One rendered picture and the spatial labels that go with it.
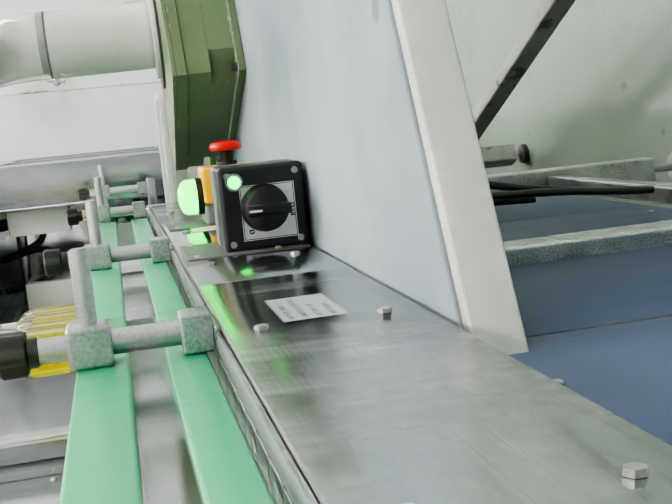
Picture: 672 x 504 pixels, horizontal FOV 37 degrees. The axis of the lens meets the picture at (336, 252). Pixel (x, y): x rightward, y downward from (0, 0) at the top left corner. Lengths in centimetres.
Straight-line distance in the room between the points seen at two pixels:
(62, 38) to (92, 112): 381
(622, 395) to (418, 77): 24
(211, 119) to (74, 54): 21
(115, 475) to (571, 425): 19
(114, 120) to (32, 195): 277
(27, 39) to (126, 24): 14
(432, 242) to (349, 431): 23
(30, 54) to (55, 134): 381
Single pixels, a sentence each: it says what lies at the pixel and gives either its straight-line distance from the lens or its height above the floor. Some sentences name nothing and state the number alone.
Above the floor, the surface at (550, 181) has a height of 25.
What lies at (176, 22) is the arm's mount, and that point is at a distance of 133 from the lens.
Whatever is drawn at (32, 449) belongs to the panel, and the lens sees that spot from 145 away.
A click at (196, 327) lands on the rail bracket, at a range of 63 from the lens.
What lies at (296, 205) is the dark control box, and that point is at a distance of 96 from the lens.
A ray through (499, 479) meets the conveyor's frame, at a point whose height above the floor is 82.
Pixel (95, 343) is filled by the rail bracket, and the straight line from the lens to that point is 63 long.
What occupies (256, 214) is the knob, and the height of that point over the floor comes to 81.
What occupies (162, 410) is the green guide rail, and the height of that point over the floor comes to 92.
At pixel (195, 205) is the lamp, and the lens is 125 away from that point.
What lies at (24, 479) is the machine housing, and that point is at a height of 109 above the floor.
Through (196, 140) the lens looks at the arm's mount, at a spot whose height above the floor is 81.
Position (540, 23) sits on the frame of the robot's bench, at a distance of 179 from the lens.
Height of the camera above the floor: 93
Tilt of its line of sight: 12 degrees down
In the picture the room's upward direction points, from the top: 97 degrees counter-clockwise
